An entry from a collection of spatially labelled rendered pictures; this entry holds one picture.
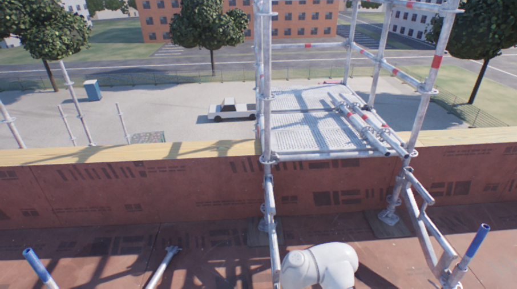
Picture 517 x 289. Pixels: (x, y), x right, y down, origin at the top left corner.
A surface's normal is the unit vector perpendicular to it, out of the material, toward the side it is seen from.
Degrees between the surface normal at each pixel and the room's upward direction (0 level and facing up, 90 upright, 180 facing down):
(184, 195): 90
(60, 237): 0
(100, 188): 90
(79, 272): 0
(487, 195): 90
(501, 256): 0
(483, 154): 90
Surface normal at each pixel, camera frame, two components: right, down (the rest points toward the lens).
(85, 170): 0.06, 0.49
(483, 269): -0.02, -0.87
